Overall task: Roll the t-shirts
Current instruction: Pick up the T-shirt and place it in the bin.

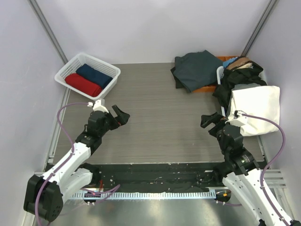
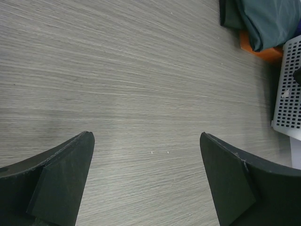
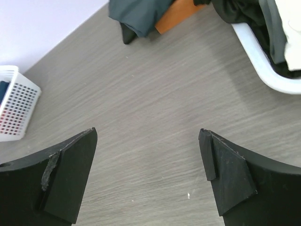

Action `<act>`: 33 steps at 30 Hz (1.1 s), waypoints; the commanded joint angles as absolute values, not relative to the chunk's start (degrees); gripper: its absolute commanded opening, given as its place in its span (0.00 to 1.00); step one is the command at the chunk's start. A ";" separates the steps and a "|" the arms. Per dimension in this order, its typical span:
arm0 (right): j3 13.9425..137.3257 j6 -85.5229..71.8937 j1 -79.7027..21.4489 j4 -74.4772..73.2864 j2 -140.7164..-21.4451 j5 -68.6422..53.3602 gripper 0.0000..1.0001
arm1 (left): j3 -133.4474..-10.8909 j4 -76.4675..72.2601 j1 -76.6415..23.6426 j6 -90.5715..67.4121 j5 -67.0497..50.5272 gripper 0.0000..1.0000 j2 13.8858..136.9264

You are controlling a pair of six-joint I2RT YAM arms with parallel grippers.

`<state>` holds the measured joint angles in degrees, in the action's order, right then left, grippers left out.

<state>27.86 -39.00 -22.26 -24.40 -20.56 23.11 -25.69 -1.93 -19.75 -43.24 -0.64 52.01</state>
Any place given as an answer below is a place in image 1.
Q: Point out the rolled red t-shirt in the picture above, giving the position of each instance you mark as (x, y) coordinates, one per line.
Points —
(83, 85)

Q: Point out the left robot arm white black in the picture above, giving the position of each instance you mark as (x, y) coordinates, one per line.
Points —
(46, 194)

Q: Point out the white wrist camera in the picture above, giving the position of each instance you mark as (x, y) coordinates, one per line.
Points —
(239, 119)
(98, 105)

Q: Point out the white plastic lattice basket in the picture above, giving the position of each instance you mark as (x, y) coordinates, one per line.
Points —
(100, 65)

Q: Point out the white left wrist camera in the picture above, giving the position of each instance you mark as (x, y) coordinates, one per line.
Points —
(98, 105)

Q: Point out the dark teal folded t-shirt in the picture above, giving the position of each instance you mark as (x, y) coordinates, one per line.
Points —
(195, 70)

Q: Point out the orange plastic tray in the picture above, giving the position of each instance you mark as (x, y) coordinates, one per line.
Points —
(211, 87)

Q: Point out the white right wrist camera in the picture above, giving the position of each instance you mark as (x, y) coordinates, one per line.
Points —
(239, 119)

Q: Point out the black crumpled garment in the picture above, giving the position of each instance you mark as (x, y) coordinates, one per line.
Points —
(231, 78)

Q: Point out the tan beige garment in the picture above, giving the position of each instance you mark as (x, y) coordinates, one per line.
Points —
(239, 62)

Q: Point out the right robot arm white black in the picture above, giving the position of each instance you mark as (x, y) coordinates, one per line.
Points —
(241, 173)

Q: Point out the white plastic laundry bin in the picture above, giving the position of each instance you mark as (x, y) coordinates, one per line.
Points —
(219, 75)

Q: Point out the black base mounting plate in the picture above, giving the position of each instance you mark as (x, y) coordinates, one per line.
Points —
(160, 177)

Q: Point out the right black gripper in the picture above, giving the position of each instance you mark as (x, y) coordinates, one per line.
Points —
(215, 125)

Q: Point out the slotted white cable duct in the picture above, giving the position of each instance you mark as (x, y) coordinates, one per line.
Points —
(145, 196)

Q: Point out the white floral print t-shirt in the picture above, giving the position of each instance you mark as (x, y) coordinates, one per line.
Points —
(260, 101)

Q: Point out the blue cloth in bin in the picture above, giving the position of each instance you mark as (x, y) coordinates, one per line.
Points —
(228, 61)

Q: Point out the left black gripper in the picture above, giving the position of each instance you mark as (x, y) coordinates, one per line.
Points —
(120, 120)

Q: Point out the rolled navy blue t-shirt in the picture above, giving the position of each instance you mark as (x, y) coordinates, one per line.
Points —
(94, 76)

